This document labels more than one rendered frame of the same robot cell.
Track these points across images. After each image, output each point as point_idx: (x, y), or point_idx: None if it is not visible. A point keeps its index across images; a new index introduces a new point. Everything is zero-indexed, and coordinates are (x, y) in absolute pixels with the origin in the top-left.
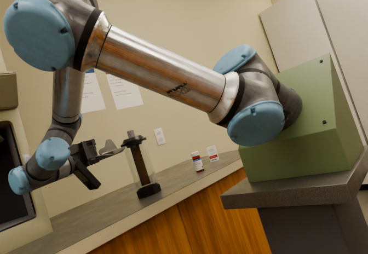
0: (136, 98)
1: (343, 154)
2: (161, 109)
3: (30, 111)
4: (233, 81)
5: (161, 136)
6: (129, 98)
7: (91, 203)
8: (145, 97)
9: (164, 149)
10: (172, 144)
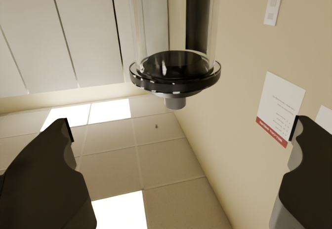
0: (271, 84)
1: None
2: (251, 50)
3: None
4: None
5: (269, 8)
6: (278, 91)
7: None
8: (260, 77)
9: None
10: None
